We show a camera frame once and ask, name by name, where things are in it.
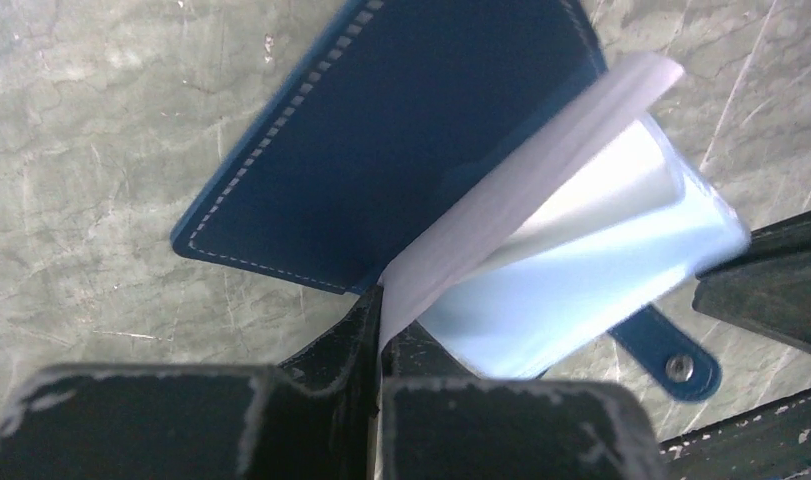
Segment navy blue card holder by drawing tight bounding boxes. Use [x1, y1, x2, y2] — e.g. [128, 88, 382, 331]
[170, 1, 750, 402]

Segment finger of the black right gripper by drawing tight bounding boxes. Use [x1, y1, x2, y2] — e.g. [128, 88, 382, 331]
[692, 210, 811, 355]
[660, 388, 811, 480]

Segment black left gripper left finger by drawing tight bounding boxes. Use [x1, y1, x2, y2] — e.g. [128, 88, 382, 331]
[0, 287, 383, 479]

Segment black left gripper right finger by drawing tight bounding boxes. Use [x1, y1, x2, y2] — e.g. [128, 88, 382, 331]
[379, 324, 667, 479]

